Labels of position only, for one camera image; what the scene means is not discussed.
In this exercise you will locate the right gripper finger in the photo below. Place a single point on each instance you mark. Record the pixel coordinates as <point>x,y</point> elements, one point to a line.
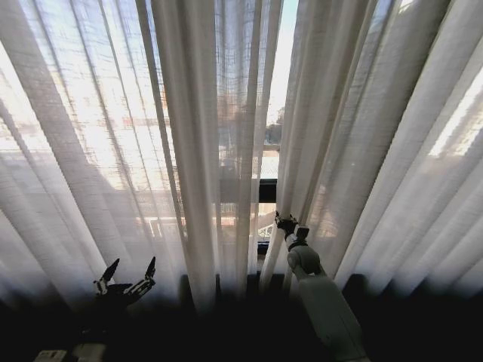
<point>292,219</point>
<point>278,218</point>

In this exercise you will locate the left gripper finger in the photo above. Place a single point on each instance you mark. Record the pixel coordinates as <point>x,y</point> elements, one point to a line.
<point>108,275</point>
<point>147,277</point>

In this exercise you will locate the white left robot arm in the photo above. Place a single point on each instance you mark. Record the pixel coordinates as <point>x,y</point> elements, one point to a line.
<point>87,351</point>

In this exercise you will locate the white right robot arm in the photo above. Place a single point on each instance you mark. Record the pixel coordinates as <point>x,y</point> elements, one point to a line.
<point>328,309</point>

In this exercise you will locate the white sheer curtain panel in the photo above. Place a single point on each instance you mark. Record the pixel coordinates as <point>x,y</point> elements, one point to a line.
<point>113,113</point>
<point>377,124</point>

